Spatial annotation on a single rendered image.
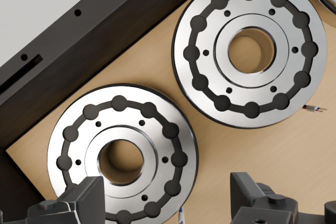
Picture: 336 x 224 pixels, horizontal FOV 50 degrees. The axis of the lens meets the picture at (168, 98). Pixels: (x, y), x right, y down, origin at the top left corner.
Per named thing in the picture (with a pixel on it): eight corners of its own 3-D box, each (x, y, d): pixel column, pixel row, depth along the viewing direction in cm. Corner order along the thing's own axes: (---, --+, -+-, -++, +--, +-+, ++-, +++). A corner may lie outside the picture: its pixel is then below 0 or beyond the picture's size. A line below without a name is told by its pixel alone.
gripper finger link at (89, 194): (80, 201, 12) (103, 173, 16) (60, 202, 12) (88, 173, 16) (83, 267, 12) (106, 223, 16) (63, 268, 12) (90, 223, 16)
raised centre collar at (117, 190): (123, 212, 24) (122, 215, 24) (70, 162, 24) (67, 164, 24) (173, 159, 24) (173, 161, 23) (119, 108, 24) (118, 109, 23)
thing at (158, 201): (126, 261, 25) (125, 266, 24) (19, 162, 25) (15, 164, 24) (227, 156, 24) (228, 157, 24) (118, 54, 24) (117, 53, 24)
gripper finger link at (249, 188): (248, 264, 12) (230, 220, 15) (268, 264, 12) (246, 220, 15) (246, 197, 12) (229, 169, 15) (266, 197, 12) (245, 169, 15)
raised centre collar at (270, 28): (251, 104, 24) (253, 104, 23) (197, 53, 24) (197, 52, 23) (303, 49, 24) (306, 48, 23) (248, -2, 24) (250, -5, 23)
